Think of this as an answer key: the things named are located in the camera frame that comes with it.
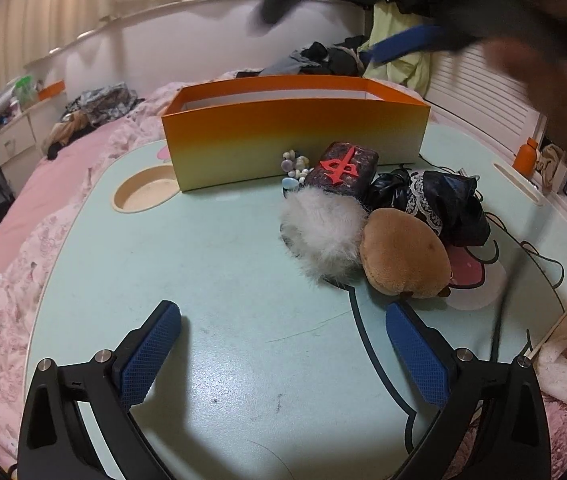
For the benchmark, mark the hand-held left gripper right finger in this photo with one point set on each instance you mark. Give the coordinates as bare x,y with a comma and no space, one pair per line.
416,355

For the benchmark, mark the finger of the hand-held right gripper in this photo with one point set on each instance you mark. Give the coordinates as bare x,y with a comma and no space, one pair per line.
403,45

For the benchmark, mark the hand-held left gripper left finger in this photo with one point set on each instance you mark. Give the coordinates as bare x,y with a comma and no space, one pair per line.
146,355

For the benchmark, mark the brown plush toy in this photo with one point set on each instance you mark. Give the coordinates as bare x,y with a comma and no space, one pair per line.
403,255

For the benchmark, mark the dark block with red symbol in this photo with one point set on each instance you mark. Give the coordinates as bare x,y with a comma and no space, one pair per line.
343,170

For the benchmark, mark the orange cardboard box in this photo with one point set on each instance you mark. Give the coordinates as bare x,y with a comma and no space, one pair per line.
288,135

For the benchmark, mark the black lace cloth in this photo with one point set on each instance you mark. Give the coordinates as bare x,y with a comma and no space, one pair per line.
453,205

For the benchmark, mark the white fur pompom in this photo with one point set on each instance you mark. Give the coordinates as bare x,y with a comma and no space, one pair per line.
323,230

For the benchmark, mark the cluster of pastel pebbles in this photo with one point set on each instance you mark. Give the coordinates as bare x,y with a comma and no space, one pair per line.
294,170

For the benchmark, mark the person's right hand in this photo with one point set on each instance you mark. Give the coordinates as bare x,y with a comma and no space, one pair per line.
558,95

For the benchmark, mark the light green hanging garment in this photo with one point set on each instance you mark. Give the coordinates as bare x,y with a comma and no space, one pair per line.
408,75

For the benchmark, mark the pile of dark clothes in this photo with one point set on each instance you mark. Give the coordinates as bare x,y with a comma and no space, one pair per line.
323,60

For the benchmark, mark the white slatted shutter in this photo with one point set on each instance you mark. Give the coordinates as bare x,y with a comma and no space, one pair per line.
483,100

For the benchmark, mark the orange bottle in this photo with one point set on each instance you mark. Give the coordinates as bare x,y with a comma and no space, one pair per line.
526,157

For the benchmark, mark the beige crumpled cloth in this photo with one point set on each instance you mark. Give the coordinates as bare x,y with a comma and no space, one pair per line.
551,165

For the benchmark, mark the pink floral blanket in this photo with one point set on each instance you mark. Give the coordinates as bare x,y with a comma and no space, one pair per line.
13,210

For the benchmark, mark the beige crumpled clothing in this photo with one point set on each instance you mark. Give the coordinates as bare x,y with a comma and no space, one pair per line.
66,132

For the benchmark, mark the white nightstand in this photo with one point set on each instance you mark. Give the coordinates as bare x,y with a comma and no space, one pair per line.
13,142

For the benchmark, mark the grey patterned cloth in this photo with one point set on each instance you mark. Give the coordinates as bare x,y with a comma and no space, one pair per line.
101,102

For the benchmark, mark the small orange shelf box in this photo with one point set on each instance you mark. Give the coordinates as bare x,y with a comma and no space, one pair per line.
52,90

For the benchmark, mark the green cup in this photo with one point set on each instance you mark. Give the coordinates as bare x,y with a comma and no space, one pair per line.
24,91

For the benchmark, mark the beige curtain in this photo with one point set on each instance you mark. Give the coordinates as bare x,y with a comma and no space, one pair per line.
88,0

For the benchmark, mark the metal curtain rail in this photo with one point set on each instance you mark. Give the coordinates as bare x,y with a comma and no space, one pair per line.
163,7

